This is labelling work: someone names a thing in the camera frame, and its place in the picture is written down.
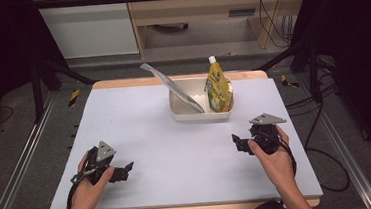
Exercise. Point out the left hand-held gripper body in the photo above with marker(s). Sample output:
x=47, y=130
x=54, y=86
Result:
x=105, y=152

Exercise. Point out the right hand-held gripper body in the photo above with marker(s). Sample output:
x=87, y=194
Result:
x=266, y=136

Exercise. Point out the yellow green spouted pouch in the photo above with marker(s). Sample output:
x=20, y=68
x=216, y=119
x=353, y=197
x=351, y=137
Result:
x=218, y=92

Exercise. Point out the white plastic divided container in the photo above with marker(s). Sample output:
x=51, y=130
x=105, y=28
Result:
x=187, y=116

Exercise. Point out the clear bag of dark seaweed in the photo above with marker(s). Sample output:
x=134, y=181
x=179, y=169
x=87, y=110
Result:
x=175, y=87

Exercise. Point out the person's right hand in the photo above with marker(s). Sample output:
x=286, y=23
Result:
x=277, y=167

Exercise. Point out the person's left hand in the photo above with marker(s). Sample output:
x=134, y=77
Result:
x=87, y=195

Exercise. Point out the white table mat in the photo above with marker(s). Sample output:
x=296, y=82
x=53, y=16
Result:
x=177, y=152

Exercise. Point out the yellow black tape piece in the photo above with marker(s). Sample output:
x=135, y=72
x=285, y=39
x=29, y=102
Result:
x=74, y=97
x=287, y=81

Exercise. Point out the black metal stand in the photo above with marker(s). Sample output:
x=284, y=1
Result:
x=37, y=96
x=314, y=74

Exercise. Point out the white cabinet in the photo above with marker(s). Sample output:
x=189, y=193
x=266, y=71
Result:
x=91, y=31

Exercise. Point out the light wooden desk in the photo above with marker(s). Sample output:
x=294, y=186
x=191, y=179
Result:
x=199, y=8

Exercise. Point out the aluminium floor rail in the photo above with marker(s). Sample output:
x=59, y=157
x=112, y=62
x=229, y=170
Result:
x=15, y=171
x=348, y=155

